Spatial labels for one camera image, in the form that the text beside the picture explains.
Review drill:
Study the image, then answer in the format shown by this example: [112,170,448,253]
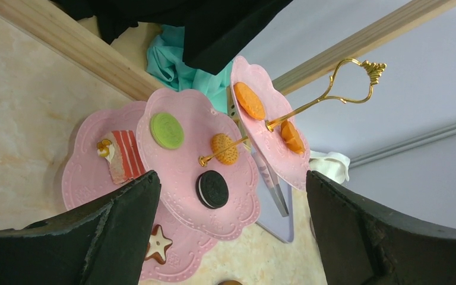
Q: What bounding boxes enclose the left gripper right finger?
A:
[306,171,456,284]

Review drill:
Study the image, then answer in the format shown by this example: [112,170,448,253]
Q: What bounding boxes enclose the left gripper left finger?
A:
[0,170,161,284]

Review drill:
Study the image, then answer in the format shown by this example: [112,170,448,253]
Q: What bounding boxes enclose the brown star cookie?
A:
[144,224,173,265]

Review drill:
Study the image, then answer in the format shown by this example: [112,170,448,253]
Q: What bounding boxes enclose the red striped cake slice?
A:
[96,130,145,185]

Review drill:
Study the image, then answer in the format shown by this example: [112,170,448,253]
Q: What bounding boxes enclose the lavender serving tray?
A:
[251,151,295,243]

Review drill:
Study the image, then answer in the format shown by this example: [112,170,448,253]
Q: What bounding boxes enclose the pink-tipped metal tongs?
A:
[251,152,289,217]

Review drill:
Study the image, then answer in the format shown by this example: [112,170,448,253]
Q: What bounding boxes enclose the pink three-tier cake stand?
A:
[61,55,387,283]

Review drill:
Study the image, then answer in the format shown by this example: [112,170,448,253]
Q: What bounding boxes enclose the black macaron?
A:
[195,170,229,209]

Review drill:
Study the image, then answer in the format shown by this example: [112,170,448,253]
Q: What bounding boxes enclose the brown saucer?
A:
[218,280,243,285]

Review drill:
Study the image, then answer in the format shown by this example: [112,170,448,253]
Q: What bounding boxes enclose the green macaron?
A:
[150,112,184,150]

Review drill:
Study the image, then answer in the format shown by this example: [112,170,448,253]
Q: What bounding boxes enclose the orange macaron top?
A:
[280,121,305,154]

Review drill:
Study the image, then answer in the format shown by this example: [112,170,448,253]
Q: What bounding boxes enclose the white towel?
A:
[309,151,350,184]

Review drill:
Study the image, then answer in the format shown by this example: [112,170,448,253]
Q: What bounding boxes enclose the wooden clothes rack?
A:
[0,1,456,100]

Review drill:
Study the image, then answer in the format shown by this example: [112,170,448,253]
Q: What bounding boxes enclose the teal cloth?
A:
[146,25,233,114]

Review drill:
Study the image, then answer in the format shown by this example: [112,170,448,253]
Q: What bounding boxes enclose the black t-shirt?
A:
[55,0,290,75]

